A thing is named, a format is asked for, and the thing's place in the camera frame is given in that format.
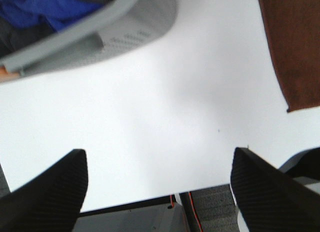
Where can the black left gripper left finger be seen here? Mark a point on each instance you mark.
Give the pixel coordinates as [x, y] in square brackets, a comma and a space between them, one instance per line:
[51, 202]

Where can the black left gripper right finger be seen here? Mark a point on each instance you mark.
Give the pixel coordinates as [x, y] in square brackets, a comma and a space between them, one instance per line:
[285, 199]

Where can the brown towel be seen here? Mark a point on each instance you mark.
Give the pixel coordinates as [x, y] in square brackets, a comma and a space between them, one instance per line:
[292, 29]

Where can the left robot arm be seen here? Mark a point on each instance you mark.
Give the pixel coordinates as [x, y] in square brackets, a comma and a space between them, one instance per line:
[211, 209]

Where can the grey cloth in basket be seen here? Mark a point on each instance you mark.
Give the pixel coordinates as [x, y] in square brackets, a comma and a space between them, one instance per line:
[13, 39]

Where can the grey perforated plastic basket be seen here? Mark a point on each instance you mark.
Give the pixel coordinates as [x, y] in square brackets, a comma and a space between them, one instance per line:
[121, 26]

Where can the blue cloth in basket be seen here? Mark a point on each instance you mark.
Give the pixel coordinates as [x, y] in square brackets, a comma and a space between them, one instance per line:
[58, 14]

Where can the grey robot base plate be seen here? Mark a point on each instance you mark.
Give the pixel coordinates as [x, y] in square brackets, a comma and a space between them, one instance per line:
[157, 218]

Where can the orange basket handle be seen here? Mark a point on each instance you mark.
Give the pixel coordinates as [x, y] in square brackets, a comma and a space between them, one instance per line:
[8, 76]

